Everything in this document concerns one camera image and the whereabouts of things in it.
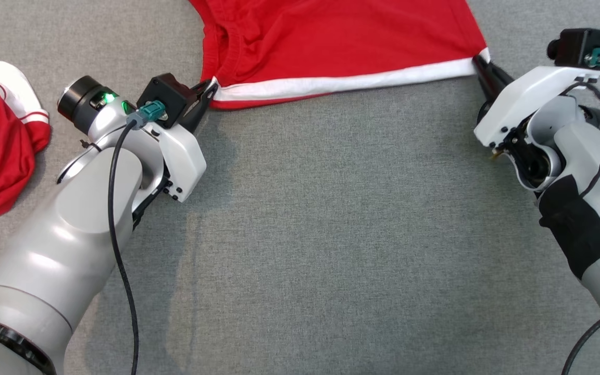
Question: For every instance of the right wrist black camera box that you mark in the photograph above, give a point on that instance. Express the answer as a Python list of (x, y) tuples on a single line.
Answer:
[(573, 47)]

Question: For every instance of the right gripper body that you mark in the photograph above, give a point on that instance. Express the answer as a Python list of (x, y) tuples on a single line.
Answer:
[(529, 99)]

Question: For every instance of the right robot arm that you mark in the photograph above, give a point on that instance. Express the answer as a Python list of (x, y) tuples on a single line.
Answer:
[(571, 140)]

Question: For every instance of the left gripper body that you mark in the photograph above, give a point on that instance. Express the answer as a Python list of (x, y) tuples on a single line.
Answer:
[(185, 161)]

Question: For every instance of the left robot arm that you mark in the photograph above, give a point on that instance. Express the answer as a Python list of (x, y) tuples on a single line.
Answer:
[(60, 250)]

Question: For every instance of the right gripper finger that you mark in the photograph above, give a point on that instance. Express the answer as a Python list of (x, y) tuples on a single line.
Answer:
[(485, 86), (498, 77)]

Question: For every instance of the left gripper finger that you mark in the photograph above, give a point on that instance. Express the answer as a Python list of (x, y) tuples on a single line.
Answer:
[(203, 89), (198, 114)]

